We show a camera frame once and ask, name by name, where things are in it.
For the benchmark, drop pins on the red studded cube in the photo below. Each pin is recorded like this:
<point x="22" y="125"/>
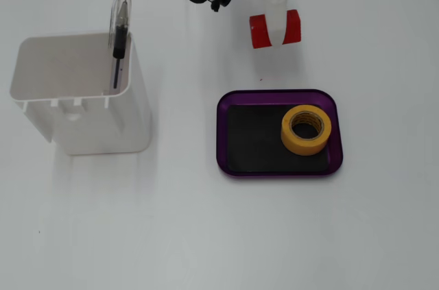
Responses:
<point x="257" y="33"/>

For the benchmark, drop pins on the white plastic box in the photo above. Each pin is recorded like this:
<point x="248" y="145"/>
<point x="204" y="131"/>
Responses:
<point x="103" y="125"/>

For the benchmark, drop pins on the black tray liner mat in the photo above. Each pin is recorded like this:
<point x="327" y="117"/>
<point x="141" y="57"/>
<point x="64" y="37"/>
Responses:
<point x="254" y="139"/>

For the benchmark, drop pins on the purple metal tray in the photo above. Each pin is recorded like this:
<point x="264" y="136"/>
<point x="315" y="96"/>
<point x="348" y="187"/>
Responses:
<point x="221" y="139"/>

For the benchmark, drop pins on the yellow masking tape roll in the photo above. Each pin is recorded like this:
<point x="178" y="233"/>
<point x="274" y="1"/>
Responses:
<point x="305" y="147"/>

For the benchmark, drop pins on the clear black ballpoint pen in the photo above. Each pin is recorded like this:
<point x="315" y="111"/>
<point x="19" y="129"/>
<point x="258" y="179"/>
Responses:
<point x="120" y="29"/>

